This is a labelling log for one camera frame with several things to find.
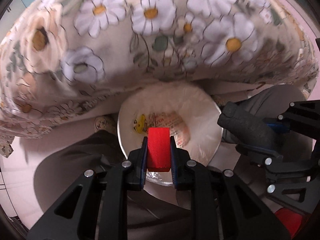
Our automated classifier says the red foam block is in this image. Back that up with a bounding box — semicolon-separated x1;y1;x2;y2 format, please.
147;127;171;172

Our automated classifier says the black foam cylinder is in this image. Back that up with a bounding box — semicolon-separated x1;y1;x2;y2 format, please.
217;102;277;150

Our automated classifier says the white trash bin with liner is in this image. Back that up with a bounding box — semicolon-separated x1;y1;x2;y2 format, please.
117;82;224;187

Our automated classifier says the red object at edge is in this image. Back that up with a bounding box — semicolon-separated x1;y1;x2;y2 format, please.
274;207;310;239

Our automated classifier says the floral bed cover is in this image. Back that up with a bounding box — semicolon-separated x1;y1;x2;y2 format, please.
1;0;319;157

